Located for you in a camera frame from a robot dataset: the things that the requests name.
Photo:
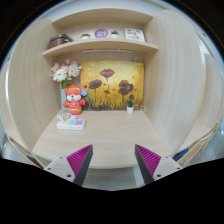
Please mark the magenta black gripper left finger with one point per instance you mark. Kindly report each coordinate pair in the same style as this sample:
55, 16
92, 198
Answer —
74, 167

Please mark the white card with text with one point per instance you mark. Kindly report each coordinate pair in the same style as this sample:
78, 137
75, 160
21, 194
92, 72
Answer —
134, 34

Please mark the wooden chair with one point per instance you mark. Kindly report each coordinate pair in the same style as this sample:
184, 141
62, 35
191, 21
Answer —
199, 136
11, 150

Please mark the wooden chair right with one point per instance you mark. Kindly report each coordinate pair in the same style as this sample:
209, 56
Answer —
199, 136

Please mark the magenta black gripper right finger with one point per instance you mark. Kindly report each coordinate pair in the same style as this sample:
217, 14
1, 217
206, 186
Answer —
153, 166

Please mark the small potted plant white pot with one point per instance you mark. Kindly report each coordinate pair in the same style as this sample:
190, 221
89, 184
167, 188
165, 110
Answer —
130, 106

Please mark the small green plant shelf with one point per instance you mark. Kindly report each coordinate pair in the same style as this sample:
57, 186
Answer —
114, 34
85, 36

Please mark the wooden chair left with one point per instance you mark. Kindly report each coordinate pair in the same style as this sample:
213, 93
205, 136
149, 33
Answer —
11, 150

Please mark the yellow poppy flower painting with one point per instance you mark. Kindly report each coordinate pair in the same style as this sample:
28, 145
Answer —
111, 83

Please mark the light wood shelf unit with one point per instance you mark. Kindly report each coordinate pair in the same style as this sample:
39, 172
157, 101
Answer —
174, 83

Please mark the pink white flower bouquet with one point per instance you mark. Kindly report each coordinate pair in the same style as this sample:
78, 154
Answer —
65, 72

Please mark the light blue flower vase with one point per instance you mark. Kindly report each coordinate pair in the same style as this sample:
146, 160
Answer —
63, 99

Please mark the dark brown box on shelf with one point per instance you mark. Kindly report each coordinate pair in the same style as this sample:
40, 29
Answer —
59, 40

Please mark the small green plant right shelf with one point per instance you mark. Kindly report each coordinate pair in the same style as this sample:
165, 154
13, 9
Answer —
114, 34

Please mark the purple round number sign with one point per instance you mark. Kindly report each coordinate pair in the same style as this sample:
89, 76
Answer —
101, 33

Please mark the pastel colour desk organizer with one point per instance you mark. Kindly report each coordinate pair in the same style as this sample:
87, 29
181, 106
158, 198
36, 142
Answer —
70, 123

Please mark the red plush mascot toy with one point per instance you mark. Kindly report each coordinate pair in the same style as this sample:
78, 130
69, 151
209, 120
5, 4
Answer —
75, 99

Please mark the small green plant left shelf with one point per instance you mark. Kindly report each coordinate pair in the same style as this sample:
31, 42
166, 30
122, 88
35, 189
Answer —
85, 36

